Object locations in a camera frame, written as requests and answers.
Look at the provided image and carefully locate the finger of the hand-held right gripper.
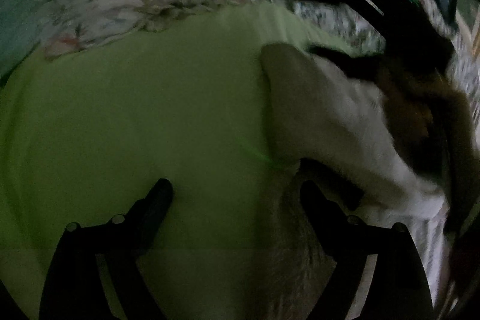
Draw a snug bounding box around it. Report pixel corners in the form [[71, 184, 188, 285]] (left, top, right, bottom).
[[295, 0, 357, 14], [307, 45, 381, 80]]

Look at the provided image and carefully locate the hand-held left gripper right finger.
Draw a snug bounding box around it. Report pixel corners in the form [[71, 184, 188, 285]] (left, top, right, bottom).
[[300, 181, 434, 320]]

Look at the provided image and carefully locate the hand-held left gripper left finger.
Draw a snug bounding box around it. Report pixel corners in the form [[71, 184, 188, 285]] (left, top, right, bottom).
[[39, 178, 174, 320]]

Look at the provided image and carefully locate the white small garment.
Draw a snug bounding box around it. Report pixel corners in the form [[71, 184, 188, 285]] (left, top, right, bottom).
[[255, 43, 451, 320]]

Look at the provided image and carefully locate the light green bed sheet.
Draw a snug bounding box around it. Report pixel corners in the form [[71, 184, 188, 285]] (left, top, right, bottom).
[[0, 1, 361, 320]]

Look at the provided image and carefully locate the teal cloth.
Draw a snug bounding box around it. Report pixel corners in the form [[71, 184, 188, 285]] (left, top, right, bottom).
[[0, 0, 51, 79]]

